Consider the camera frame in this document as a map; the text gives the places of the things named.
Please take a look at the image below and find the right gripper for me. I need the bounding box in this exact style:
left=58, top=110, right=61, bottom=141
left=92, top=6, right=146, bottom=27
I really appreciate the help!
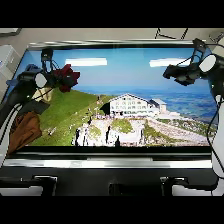
left=162, top=64, right=201, bottom=87

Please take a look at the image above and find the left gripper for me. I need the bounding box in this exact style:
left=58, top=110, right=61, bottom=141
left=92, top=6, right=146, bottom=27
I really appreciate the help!
left=46, top=71, right=63, bottom=90

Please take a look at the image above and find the red shirt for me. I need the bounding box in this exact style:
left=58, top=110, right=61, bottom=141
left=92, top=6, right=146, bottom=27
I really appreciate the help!
left=53, top=63, right=82, bottom=94

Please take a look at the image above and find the cream garment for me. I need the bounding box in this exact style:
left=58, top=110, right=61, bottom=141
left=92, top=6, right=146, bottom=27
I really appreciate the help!
left=31, top=87, right=54, bottom=103

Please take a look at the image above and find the blue garment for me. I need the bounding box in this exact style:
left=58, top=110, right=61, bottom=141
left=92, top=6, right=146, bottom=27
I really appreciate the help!
left=6, top=63, right=43, bottom=88

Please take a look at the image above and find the grey garment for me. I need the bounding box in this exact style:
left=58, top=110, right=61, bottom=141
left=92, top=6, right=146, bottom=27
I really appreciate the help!
left=18, top=99, right=51, bottom=116

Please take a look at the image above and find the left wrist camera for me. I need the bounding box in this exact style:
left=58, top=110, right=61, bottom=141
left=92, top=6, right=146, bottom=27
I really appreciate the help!
left=40, top=48, right=55, bottom=73

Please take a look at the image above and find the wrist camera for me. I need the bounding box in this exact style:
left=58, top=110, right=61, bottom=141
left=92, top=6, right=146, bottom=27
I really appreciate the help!
left=40, top=48, right=55, bottom=73
left=192, top=37, right=207, bottom=64

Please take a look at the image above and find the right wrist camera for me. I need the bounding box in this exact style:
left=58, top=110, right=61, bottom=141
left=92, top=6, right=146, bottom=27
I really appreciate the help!
left=192, top=37, right=207, bottom=64

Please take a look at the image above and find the black cable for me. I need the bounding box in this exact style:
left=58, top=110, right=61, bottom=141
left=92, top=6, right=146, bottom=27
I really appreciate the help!
left=205, top=94, right=222, bottom=149

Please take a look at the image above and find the silver frame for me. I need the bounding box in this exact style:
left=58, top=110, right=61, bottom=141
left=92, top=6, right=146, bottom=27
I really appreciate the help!
left=0, top=39, right=224, bottom=197

